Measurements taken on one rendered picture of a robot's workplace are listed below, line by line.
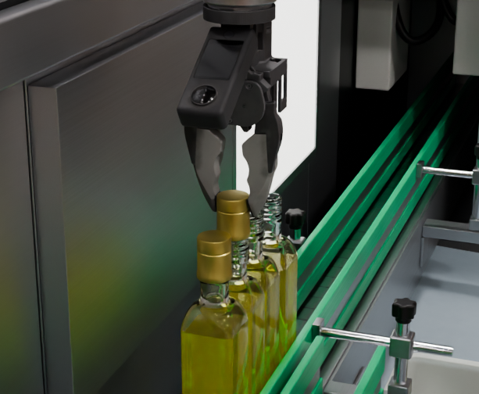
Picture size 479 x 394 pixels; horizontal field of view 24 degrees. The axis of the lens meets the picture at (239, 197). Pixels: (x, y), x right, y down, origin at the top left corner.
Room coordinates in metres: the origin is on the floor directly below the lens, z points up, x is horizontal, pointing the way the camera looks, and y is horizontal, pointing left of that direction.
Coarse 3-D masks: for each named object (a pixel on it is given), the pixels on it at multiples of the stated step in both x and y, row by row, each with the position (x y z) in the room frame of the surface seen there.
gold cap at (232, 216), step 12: (228, 192) 1.09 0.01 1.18; (240, 192) 1.09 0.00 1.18; (216, 204) 1.08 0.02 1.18; (228, 204) 1.07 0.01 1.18; (240, 204) 1.07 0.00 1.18; (216, 216) 1.08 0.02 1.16; (228, 216) 1.07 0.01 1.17; (240, 216) 1.07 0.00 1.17; (216, 228) 1.09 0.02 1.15; (228, 228) 1.07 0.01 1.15; (240, 228) 1.07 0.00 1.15; (240, 240) 1.07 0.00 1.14
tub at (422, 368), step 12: (408, 360) 1.38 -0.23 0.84; (420, 360) 1.38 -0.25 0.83; (432, 360) 1.38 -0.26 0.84; (444, 360) 1.37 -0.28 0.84; (456, 360) 1.37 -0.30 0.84; (468, 360) 1.37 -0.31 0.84; (408, 372) 1.38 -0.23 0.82; (420, 372) 1.38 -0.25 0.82; (432, 372) 1.38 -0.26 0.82; (444, 372) 1.37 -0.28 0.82; (456, 372) 1.36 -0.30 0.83; (468, 372) 1.36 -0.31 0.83; (420, 384) 1.38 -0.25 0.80; (432, 384) 1.37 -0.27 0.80; (444, 384) 1.37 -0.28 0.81; (456, 384) 1.36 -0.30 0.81; (468, 384) 1.36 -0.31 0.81
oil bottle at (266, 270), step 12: (252, 264) 1.12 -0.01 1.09; (264, 264) 1.13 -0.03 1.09; (276, 264) 1.15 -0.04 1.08; (264, 276) 1.12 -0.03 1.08; (276, 276) 1.14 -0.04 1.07; (264, 288) 1.11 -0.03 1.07; (276, 288) 1.14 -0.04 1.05; (276, 300) 1.14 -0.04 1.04; (276, 312) 1.14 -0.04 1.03; (276, 324) 1.14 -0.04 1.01; (276, 336) 1.14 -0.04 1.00; (276, 348) 1.14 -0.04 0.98; (276, 360) 1.14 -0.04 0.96; (264, 384) 1.11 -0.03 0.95
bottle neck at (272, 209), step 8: (272, 200) 1.18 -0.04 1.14; (280, 200) 1.19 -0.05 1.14; (264, 208) 1.18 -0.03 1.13; (272, 208) 1.18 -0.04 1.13; (280, 208) 1.19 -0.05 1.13; (264, 216) 1.18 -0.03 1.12; (272, 216) 1.18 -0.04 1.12; (280, 216) 1.19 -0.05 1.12; (264, 224) 1.18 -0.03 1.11; (272, 224) 1.18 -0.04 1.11; (280, 224) 1.19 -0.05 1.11; (264, 232) 1.18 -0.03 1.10; (272, 232) 1.18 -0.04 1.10; (280, 232) 1.19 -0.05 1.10; (264, 240) 1.18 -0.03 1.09; (272, 240) 1.18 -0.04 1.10
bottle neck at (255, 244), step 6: (258, 216) 1.14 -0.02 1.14; (252, 222) 1.13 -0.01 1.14; (258, 222) 1.13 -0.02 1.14; (252, 228) 1.13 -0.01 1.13; (258, 228) 1.13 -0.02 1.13; (252, 234) 1.13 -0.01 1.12; (258, 234) 1.13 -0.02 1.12; (252, 240) 1.13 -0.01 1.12; (258, 240) 1.13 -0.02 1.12; (252, 246) 1.13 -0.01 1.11; (258, 246) 1.13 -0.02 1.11; (252, 252) 1.13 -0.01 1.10; (258, 252) 1.13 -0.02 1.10; (252, 258) 1.13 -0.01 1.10; (258, 258) 1.13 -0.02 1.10
